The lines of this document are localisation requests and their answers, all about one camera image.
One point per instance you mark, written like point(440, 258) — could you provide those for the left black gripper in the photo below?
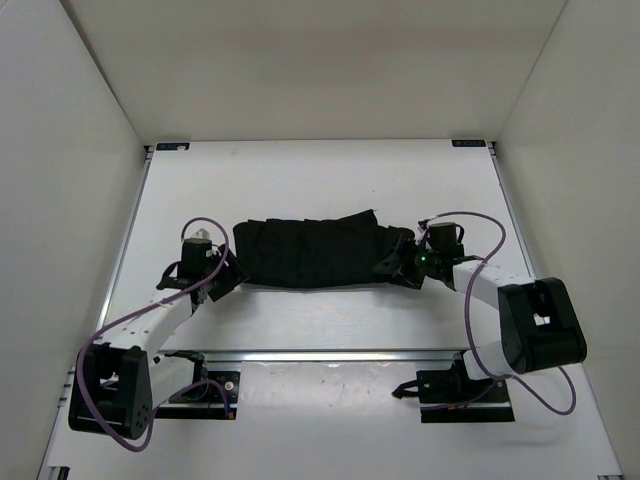
point(235, 274)

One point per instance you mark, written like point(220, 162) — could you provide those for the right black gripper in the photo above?
point(404, 247)

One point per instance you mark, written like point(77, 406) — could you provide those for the black pleated skirt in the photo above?
point(315, 254)

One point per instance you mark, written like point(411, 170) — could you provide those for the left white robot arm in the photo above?
point(124, 376)

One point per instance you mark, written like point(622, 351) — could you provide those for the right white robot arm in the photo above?
point(539, 328)

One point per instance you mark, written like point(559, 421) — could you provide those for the right blue corner label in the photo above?
point(468, 143)

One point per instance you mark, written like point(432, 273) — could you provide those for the blue corner label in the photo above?
point(172, 146)
point(468, 143)

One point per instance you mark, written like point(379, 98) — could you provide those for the left blue corner label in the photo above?
point(172, 146)

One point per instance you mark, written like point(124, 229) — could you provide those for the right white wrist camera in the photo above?
point(424, 226)

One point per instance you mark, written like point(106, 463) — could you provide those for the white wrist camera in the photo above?
point(424, 226)
point(202, 235)

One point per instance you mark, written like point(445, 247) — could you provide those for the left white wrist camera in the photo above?
point(202, 235)

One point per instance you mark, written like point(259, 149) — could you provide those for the aluminium front rail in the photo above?
point(327, 356)

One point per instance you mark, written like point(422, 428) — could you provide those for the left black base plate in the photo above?
point(208, 402)

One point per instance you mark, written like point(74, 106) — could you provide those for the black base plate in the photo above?
point(208, 402)
point(450, 397)

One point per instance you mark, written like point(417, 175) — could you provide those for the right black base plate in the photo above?
point(450, 397)

